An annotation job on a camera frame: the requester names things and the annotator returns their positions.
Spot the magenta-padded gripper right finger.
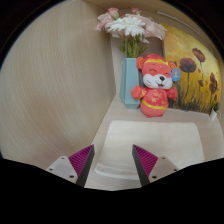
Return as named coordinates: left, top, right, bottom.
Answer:
left=131, top=143, right=180, bottom=187

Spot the yellow poppy painting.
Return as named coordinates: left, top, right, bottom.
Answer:
left=162, top=23, right=223, bottom=115

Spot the cream towel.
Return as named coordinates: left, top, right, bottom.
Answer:
left=94, top=119, right=206, bottom=181

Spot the teal vase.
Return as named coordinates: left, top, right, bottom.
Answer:
left=118, top=57, right=144, bottom=110

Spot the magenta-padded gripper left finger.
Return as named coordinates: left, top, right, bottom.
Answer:
left=45, top=144, right=96, bottom=188

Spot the white light bar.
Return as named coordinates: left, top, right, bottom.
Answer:
left=156, top=10, right=215, bottom=52

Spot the pink and white flower bouquet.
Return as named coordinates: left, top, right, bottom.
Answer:
left=96, top=7, right=168, bottom=60

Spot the small potted plant white pot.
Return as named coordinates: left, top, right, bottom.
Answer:
left=208, top=102, right=221, bottom=121

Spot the red plush mouse toy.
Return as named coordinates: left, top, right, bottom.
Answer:
left=130, top=53, right=182, bottom=119

